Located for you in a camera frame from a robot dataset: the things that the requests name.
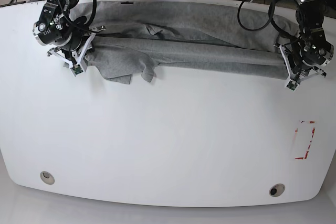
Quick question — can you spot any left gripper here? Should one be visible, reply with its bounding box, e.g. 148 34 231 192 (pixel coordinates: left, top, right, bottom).
274 43 327 82

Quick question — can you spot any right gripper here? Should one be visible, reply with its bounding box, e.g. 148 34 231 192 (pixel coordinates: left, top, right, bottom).
47 26 106 71

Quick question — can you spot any grey t-shirt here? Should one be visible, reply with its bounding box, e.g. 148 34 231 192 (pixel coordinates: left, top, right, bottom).
85 1 288 84

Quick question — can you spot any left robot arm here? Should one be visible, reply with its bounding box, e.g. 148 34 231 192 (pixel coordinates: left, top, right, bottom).
266 0 335 90

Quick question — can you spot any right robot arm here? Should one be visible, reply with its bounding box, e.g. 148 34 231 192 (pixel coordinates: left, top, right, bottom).
33 0 106 76

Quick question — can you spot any red tape rectangle marking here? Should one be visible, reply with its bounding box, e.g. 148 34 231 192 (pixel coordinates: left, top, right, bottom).
292 121 316 160

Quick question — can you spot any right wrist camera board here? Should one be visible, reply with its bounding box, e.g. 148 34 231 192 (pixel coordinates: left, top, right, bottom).
70 65 87 77

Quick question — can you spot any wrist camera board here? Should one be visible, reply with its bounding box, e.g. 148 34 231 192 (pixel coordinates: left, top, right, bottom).
70 65 87 77
285 79 300 92

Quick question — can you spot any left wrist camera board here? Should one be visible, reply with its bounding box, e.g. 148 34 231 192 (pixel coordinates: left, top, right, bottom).
285 79 300 92

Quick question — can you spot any right table cable grommet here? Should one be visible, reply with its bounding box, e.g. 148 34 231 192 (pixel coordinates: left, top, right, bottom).
269 184 286 197

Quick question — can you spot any table cable grommet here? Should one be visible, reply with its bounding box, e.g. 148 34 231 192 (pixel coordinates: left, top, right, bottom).
40 171 55 185
269 184 286 197

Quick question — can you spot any left table cable grommet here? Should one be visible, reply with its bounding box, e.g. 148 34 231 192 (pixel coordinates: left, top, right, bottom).
40 171 55 185

